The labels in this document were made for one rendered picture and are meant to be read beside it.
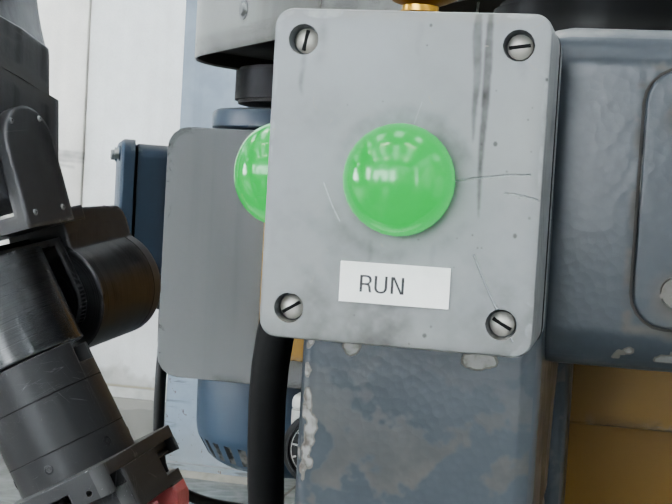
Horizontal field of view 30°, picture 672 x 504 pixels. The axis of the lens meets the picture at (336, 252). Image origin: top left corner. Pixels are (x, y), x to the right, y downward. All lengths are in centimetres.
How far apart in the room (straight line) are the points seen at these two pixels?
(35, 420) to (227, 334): 26
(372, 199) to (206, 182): 49
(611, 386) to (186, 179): 32
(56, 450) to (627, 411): 27
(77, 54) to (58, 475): 561
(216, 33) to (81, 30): 533
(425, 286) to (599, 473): 36
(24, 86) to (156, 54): 540
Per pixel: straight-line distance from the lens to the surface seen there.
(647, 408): 63
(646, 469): 68
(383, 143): 32
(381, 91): 34
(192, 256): 82
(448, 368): 38
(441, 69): 34
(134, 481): 57
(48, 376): 58
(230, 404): 85
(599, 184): 38
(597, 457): 68
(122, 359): 608
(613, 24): 49
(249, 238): 80
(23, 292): 59
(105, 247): 65
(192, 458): 553
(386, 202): 32
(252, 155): 36
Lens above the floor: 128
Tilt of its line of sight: 3 degrees down
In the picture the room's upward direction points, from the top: 3 degrees clockwise
